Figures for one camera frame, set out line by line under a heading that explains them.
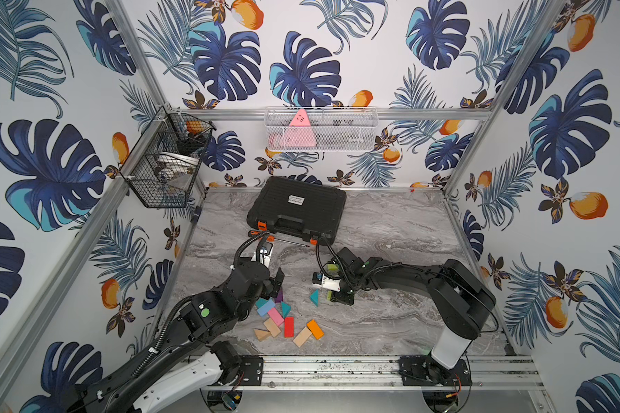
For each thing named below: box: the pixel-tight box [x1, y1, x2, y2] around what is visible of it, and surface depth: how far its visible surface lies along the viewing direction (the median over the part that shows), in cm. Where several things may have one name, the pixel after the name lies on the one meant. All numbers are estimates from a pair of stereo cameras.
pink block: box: [266, 307, 286, 327], surface depth 86 cm
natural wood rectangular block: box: [292, 326, 312, 348], surface depth 82 cm
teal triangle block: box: [310, 289, 320, 308], surface depth 90 cm
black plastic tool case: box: [246, 175, 347, 244], surface depth 109 cm
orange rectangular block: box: [306, 319, 325, 340], surface depth 83 cm
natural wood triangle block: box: [253, 327, 271, 342], surface depth 81 cm
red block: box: [284, 316, 296, 339], surface depth 85 cm
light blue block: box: [256, 299, 276, 317], surface depth 87 cm
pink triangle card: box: [280, 108, 317, 148], surface depth 92 cm
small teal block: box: [280, 300, 292, 318], surface depth 87 cm
